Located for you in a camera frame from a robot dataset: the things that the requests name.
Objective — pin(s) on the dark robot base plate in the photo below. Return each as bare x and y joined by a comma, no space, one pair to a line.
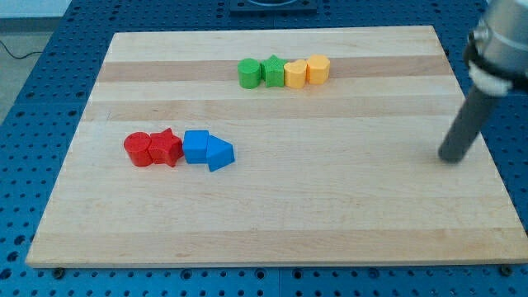
254,6

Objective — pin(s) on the blue cube block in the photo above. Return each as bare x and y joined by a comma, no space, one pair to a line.
195,145

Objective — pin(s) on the green star block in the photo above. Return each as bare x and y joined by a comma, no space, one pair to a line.
272,71

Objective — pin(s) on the red cylinder block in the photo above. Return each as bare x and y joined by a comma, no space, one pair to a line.
137,147

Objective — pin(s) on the green cylinder block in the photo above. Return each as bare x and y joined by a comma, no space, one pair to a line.
249,73

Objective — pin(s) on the yellow hexagon block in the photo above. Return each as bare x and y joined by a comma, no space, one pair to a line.
318,67

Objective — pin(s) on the wooden board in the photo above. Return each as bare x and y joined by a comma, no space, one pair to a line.
344,173

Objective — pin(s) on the blue triangle block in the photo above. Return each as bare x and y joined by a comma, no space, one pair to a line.
219,153

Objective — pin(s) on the yellow heart block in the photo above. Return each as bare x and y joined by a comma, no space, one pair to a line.
295,73

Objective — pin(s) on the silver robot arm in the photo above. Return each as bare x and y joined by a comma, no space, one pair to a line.
496,53

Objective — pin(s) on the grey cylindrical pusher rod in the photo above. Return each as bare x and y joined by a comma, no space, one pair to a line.
471,117

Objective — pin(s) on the red star block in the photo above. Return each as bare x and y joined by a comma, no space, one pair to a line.
165,148

